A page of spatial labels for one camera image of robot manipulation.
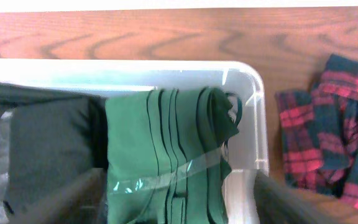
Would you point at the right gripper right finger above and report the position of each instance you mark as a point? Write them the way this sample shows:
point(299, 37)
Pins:
point(278, 205)

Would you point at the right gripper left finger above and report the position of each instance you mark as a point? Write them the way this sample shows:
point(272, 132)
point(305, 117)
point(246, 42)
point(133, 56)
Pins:
point(77, 202)

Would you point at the black cloth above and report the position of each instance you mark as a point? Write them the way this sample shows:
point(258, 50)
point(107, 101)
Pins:
point(48, 139)

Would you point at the red plaid flannel shirt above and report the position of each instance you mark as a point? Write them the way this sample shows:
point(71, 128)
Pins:
point(320, 132)

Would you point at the dark green cloth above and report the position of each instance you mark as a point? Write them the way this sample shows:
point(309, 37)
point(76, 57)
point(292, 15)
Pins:
point(165, 155)

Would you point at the clear plastic storage bin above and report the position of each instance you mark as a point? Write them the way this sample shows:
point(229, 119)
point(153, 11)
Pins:
point(246, 152)

